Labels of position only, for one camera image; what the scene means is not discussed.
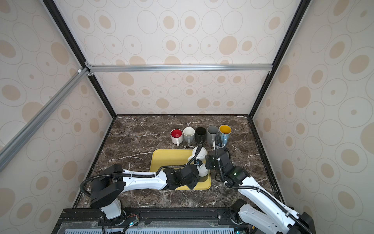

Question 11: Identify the blue butterfly mug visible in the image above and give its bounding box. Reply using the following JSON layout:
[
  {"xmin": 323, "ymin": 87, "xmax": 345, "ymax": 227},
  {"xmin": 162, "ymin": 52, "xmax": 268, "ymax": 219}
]
[{"xmin": 219, "ymin": 125, "xmax": 232, "ymax": 146}]

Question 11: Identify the tall grey mug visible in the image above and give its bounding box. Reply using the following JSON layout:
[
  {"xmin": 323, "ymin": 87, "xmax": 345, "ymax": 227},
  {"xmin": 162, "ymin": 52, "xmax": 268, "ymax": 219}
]
[{"xmin": 206, "ymin": 125, "xmax": 219, "ymax": 145}]

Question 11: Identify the small grey mug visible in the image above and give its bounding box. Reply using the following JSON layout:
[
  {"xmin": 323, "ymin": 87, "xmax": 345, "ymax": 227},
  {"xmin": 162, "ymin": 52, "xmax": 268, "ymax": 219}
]
[{"xmin": 183, "ymin": 127, "xmax": 195, "ymax": 144}]

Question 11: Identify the black mug white bottom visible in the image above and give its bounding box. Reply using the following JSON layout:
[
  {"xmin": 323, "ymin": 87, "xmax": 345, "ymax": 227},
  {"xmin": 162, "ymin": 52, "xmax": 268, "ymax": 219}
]
[{"xmin": 197, "ymin": 163, "xmax": 209, "ymax": 177}]

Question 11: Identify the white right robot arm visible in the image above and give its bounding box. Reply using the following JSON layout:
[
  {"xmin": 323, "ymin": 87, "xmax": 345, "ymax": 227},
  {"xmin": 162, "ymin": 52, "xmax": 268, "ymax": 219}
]
[{"xmin": 206, "ymin": 148, "xmax": 316, "ymax": 234}]

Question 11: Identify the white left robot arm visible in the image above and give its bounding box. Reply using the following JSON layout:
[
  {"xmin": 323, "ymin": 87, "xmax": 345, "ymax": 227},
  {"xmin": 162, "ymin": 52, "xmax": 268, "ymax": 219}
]
[{"xmin": 80, "ymin": 164, "xmax": 200, "ymax": 219}]

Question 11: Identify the yellow plastic tray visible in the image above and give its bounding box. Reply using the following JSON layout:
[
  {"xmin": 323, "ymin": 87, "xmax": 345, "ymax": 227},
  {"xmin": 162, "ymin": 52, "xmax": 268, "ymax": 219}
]
[{"xmin": 150, "ymin": 149, "xmax": 211, "ymax": 190}]

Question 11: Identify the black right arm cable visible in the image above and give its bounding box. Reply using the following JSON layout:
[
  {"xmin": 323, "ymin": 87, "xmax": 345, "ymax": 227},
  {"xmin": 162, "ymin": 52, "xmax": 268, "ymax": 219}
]
[{"xmin": 214, "ymin": 134, "xmax": 313, "ymax": 234}]

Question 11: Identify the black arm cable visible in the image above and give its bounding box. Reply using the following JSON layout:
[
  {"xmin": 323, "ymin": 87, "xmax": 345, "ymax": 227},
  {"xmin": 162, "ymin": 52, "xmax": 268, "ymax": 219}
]
[
  {"xmin": 214, "ymin": 134, "xmax": 313, "ymax": 234},
  {"xmin": 79, "ymin": 144, "xmax": 203, "ymax": 198}
]

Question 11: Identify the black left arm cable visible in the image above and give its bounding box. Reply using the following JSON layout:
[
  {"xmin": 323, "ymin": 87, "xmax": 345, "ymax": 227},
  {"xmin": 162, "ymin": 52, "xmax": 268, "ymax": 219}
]
[{"xmin": 79, "ymin": 144, "xmax": 203, "ymax": 198}]

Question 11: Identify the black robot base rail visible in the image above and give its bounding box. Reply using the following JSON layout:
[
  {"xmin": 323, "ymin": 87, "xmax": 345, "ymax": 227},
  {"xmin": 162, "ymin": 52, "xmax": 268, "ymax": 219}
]
[{"xmin": 52, "ymin": 208, "xmax": 261, "ymax": 234}]

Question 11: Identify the aluminium rail back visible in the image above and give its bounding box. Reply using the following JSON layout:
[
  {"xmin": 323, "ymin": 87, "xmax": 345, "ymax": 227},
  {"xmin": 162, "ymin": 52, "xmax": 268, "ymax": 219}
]
[{"xmin": 88, "ymin": 64, "xmax": 273, "ymax": 72}]

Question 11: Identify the aluminium rail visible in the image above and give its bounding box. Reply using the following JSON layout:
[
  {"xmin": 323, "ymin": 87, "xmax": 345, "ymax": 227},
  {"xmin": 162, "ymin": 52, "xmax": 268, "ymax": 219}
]
[
  {"xmin": 1, "ymin": 67, "xmax": 89, "ymax": 170},
  {"xmin": 88, "ymin": 64, "xmax": 273, "ymax": 72}
]

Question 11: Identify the black corner frame post right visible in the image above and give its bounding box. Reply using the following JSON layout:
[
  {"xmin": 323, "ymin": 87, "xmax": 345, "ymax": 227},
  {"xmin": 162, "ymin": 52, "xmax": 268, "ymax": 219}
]
[{"xmin": 248, "ymin": 0, "xmax": 311, "ymax": 120}]

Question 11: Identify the black corner frame post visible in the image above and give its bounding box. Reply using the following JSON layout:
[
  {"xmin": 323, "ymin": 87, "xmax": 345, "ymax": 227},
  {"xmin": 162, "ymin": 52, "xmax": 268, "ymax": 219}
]
[
  {"xmin": 42, "ymin": 0, "xmax": 117, "ymax": 119},
  {"xmin": 248, "ymin": 0, "xmax": 311, "ymax": 120}
]

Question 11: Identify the black corner frame post left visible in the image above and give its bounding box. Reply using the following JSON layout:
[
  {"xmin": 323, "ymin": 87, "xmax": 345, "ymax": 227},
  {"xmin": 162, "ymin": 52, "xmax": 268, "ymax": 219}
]
[{"xmin": 42, "ymin": 0, "xmax": 117, "ymax": 119}]

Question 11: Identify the aluminium rail left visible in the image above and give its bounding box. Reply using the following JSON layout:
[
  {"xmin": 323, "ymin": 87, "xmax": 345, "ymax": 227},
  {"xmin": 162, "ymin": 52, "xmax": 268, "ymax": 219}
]
[{"xmin": 1, "ymin": 67, "xmax": 89, "ymax": 170}]

